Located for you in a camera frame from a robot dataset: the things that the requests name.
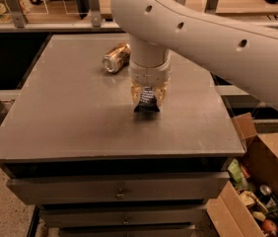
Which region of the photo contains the metal rail bracket middle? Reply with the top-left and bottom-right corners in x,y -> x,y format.
88,0 -> 102,28

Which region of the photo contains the orange soda can lying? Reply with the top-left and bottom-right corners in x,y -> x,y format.
103,42 -> 131,73

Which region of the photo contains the dark blue rxbar wrapper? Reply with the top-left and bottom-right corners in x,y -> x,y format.
134,87 -> 160,113

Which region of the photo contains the cardboard box of items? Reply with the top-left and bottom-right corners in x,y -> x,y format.
207,114 -> 278,237

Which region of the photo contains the wooden desk behind rail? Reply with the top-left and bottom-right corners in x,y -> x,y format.
185,0 -> 278,16

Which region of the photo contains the metal rail bracket left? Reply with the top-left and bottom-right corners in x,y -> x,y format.
6,0 -> 28,29

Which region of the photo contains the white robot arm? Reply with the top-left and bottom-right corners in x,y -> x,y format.
110,0 -> 278,111

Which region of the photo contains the grey drawer cabinet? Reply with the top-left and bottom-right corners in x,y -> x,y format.
0,34 -> 243,237

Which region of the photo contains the green snack packet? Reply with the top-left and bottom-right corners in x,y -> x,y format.
228,159 -> 249,191

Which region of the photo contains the white gripper collar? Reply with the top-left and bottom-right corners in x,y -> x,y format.
128,59 -> 171,108

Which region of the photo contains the red apple in box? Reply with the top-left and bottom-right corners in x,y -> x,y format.
261,219 -> 278,237

